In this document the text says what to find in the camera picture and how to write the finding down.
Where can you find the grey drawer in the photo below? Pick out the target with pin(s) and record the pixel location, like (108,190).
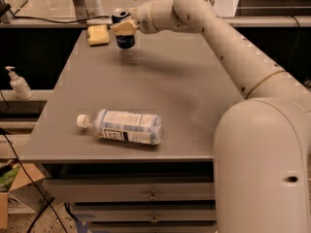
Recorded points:
(144,212)
(147,189)
(161,227)

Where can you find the top grey drawer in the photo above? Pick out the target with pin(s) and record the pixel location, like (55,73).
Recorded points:
(147,189)

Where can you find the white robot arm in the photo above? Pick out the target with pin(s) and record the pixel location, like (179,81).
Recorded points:
(262,143)

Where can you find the grey drawer cabinet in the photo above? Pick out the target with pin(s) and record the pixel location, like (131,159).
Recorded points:
(172,75)

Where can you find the bottom grey drawer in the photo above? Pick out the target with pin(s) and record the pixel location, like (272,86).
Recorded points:
(161,227)

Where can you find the blue pepsi can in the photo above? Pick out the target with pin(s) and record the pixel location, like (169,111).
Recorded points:
(124,42)

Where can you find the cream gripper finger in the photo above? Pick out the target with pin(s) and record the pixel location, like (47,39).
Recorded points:
(126,27)

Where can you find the middle grey drawer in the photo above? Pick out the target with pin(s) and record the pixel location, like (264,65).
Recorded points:
(144,212)

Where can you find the clear plastic water bottle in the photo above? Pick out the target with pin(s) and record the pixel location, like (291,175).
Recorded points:
(123,126)

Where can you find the yellow sponge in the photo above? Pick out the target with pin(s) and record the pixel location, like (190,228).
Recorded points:
(98,35)

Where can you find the cardboard box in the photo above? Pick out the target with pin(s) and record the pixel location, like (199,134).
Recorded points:
(21,191)

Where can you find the grey metal post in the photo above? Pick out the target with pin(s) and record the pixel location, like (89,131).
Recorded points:
(88,8)

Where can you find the white pump dispenser bottle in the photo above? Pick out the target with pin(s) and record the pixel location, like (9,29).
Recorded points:
(19,84)

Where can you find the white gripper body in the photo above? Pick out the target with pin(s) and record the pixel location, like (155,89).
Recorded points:
(143,18)

